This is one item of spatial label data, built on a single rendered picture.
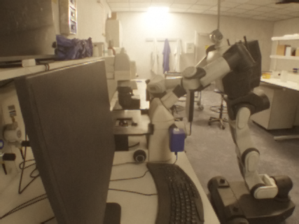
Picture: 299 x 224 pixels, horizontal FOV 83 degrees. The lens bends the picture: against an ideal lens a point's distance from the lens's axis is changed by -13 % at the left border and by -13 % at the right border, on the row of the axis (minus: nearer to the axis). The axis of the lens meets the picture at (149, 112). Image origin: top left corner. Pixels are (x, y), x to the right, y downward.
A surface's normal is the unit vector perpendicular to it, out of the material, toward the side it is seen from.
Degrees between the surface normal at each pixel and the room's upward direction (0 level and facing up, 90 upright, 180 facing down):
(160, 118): 86
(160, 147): 90
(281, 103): 90
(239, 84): 100
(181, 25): 90
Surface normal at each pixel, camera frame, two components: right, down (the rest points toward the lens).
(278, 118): 0.07, 0.29
